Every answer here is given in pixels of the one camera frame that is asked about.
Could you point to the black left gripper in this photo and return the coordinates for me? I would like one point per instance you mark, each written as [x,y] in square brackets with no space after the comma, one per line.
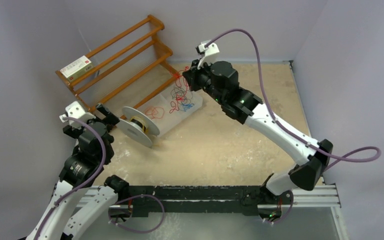
[113,119]

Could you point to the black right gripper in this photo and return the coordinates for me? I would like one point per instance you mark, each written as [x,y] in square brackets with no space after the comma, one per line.
[192,75]

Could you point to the grey cable spool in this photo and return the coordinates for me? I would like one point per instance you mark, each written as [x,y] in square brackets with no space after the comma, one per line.
[137,126]

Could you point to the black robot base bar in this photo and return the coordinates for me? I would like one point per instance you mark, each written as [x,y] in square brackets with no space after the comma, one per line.
[248,200]

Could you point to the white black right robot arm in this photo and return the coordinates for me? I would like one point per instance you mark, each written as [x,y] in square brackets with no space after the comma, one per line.
[221,82]

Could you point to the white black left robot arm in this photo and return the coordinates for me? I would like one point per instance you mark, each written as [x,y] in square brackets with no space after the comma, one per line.
[90,154]

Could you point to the clear plastic tray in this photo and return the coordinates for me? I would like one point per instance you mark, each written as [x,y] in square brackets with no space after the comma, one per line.
[171,106]

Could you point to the white cardboard box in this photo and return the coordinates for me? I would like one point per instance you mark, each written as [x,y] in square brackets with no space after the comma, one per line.
[77,68]

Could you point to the orange wooden rack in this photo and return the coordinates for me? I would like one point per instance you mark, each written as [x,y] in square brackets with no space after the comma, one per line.
[120,58]

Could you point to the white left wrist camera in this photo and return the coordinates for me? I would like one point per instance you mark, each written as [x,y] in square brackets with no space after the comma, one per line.
[75,110]

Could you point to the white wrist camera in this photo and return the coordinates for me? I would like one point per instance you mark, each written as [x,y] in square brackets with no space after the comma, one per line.
[208,54]
[75,110]

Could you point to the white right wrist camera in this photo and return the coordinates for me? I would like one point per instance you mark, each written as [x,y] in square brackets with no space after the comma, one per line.
[208,54]

